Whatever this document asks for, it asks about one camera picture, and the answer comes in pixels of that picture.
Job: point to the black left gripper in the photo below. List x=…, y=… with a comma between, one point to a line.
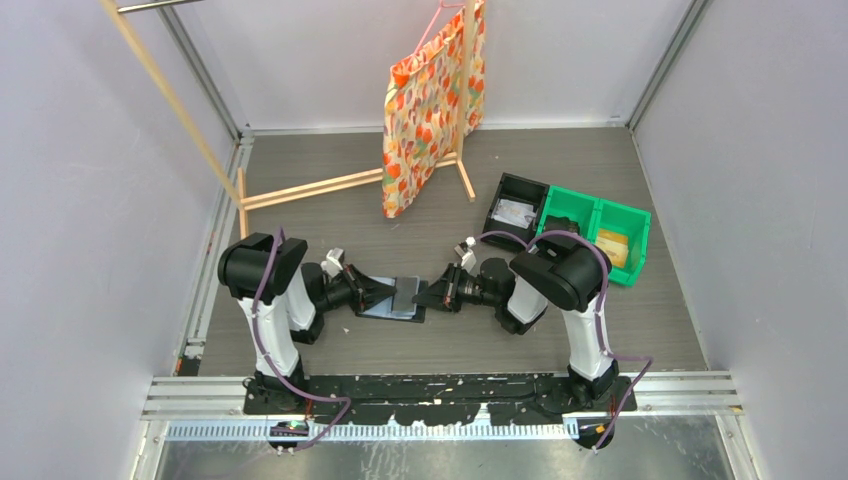
x=357, y=281

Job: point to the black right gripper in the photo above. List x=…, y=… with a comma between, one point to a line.
x=444, y=294

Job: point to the black card holder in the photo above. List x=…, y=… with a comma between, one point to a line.
x=383, y=310

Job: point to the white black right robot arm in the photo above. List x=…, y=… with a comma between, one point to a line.
x=557, y=268

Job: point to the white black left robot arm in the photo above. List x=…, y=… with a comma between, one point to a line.
x=284, y=299

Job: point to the white card in black bin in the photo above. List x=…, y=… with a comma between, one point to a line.
x=514, y=213

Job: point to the yellow cards in green bin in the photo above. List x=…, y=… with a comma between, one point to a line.
x=615, y=245

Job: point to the black storage bin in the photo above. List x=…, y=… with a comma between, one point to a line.
x=515, y=188

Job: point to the wooden clothes rack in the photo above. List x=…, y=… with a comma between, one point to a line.
x=235, y=187

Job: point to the green double storage bin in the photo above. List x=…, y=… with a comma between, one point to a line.
x=592, y=213

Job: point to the floral fabric bag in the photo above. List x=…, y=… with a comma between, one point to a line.
x=421, y=106

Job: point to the pink clothes hanger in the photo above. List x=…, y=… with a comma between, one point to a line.
x=441, y=7

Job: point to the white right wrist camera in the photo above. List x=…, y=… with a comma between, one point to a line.
x=464, y=250

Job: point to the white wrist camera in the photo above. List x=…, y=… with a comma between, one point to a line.
x=464, y=250
x=333, y=263

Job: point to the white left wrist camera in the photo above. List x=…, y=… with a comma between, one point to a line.
x=333, y=263

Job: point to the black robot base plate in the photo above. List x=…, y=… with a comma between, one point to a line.
x=434, y=400

